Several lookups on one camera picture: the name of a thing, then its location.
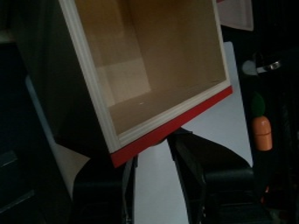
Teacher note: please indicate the light wooden board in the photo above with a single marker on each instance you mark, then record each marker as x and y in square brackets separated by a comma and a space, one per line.
[235, 13]

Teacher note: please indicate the red-fronted wooden drawer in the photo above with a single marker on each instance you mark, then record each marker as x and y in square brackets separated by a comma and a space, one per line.
[175, 58]

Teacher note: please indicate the metal measuring cup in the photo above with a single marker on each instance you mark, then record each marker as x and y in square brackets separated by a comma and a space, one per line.
[268, 66]

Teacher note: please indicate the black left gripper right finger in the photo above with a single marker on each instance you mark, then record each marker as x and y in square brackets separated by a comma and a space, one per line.
[218, 186]

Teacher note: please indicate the white cutting board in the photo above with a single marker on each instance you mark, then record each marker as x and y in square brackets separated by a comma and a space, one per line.
[159, 186]

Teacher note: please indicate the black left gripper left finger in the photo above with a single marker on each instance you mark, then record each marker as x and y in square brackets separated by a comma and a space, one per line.
[100, 192]

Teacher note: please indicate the toy carrot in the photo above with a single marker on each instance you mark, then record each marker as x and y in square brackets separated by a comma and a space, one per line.
[262, 131]

